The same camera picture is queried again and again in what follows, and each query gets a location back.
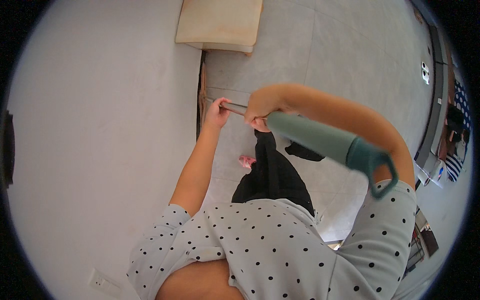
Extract person's legs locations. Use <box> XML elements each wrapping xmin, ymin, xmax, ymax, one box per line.
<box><xmin>231</xmin><ymin>129</ymin><xmax>326</xmax><ymax>217</ymax></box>

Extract dark round wall fixture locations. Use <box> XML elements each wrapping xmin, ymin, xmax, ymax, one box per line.
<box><xmin>2</xmin><ymin>110</ymin><xmax>16</xmax><ymax>189</ymax></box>

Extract person's right hand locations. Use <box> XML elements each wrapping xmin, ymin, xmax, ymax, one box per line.
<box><xmin>243</xmin><ymin>88</ymin><xmax>290</xmax><ymax>133</ymax></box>

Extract person's body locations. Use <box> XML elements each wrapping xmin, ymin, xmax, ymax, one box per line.
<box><xmin>127</xmin><ymin>179</ymin><xmax>418</xmax><ymax>300</ymax></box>

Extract beige cushioned stool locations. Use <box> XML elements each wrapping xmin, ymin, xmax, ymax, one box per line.
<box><xmin>175</xmin><ymin>0</ymin><xmax>264</xmax><ymax>57</ymax></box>

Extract low shelf with items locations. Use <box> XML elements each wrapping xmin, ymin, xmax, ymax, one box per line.
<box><xmin>402</xmin><ymin>208</ymin><xmax>440</xmax><ymax>280</ymax></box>

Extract green handled metal mop pole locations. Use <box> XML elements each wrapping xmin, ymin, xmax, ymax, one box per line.
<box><xmin>219</xmin><ymin>101</ymin><xmax>399</xmax><ymax>200</ymax></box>

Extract grey long counter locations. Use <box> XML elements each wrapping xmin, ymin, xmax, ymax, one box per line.
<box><xmin>413</xmin><ymin>22</ymin><xmax>451</xmax><ymax>170</ymax></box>

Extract brown wooden strip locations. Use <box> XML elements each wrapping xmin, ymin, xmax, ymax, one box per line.
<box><xmin>199</xmin><ymin>62</ymin><xmax>208</xmax><ymax>120</ymax></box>

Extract person's left hand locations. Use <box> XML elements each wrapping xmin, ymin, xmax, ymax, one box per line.
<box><xmin>202</xmin><ymin>97</ymin><xmax>233</xmax><ymax>131</ymax></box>

